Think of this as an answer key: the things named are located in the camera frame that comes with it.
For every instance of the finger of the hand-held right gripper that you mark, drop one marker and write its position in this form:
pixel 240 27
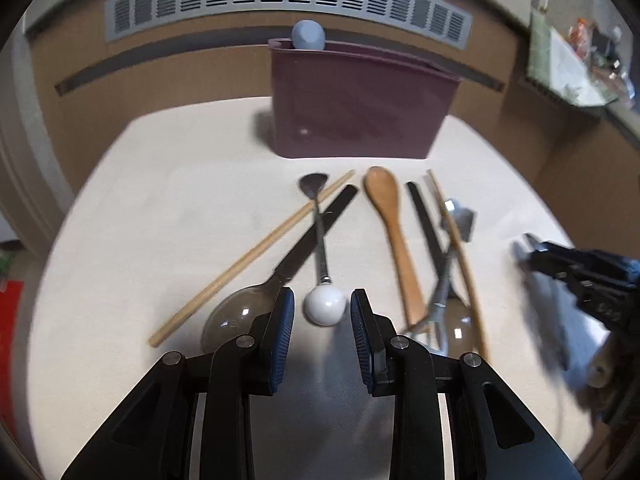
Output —
pixel 547 260

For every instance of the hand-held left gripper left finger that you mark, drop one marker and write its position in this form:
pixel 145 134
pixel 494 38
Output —
pixel 282 340

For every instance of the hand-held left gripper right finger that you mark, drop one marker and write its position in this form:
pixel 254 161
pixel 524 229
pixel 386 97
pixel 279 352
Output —
pixel 361 340

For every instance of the metal spoon with white knob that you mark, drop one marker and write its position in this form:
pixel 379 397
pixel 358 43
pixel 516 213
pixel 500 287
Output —
pixel 325 305

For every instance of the wooden chopstick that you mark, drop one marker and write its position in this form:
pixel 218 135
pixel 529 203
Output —
pixel 457 245
pixel 250 257

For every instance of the metal spatula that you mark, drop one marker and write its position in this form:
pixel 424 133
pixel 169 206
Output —
pixel 460 220

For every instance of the wooden spoon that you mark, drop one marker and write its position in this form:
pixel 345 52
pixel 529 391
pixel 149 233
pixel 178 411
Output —
pixel 382 187

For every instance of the maroon plastic utensil holder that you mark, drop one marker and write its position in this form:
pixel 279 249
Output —
pixel 350 105

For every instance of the person's right forearm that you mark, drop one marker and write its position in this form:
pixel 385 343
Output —
pixel 620 410

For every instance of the green tiled cloth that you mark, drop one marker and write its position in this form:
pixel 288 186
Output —
pixel 545 55

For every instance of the orange snack packet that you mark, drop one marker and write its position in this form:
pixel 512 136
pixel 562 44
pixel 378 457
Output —
pixel 580 35

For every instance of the red board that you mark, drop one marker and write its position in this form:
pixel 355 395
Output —
pixel 9 345

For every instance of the blue plastic spoon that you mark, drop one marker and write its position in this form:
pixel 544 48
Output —
pixel 309 35

